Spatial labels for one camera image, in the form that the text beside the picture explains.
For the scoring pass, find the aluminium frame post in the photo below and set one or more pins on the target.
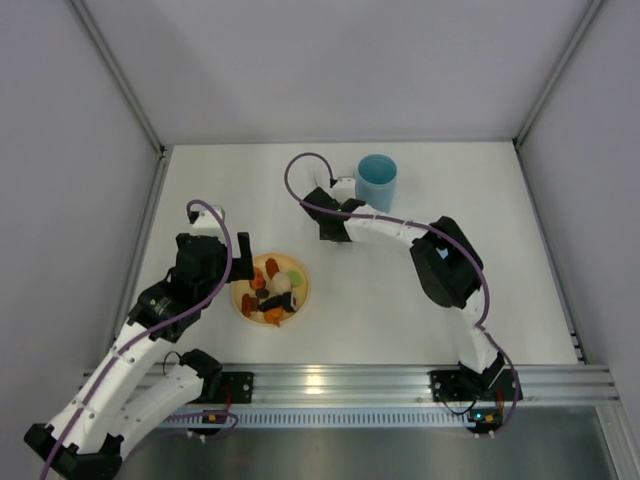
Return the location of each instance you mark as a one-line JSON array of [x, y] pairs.
[[96, 38], [553, 79]]

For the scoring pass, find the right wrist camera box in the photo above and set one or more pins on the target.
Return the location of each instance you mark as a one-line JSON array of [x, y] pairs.
[[343, 189]]

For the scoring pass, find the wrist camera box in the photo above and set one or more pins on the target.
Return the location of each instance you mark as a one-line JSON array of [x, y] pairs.
[[203, 223], [343, 189]]

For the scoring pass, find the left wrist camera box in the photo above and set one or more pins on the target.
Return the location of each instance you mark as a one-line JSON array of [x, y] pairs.
[[203, 223]]

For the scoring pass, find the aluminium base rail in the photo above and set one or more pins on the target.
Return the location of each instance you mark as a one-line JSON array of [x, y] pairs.
[[319, 386]]

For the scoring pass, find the orange fried drumstick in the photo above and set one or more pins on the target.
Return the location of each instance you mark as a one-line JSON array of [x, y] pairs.
[[273, 316]]

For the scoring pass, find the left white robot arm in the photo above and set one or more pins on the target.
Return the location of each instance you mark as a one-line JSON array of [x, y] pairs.
[[91, 437]]

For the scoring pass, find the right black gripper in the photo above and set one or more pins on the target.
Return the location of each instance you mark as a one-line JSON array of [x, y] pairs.
[[351, 205]]

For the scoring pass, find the white slotted cable duct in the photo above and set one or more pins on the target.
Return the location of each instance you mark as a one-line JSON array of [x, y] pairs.
[[349, 418]]

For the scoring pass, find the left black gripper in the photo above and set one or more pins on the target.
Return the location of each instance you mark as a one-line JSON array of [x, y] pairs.
[[239, 267]]

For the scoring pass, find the green round cookie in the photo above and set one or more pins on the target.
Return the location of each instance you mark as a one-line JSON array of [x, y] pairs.
[[295, 277]]

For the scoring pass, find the right aluminium frame post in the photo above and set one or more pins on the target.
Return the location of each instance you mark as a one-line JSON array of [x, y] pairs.
[[553, 79]]

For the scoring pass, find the blue lunch box cup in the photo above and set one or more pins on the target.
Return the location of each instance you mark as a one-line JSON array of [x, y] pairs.
[[375, 180]]

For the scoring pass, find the black spiky sea cucumber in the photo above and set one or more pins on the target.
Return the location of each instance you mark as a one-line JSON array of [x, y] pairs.
[[270, 303]]

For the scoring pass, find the white swirl bun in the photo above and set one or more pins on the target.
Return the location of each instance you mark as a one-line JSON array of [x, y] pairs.
[[281, 283]]

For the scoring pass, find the beige round plate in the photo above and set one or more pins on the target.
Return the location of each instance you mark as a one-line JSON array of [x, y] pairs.
[[286, 263]]

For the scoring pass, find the black sushi roll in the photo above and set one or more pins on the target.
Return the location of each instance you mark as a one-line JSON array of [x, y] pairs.
[[289, 302]]

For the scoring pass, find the left aluminium frame post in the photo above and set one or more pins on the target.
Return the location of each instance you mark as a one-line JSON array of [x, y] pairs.
[[96, 38]]

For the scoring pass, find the spotted orange chicken wing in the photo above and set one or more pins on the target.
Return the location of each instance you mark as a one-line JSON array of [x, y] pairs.
[[258, 281]]

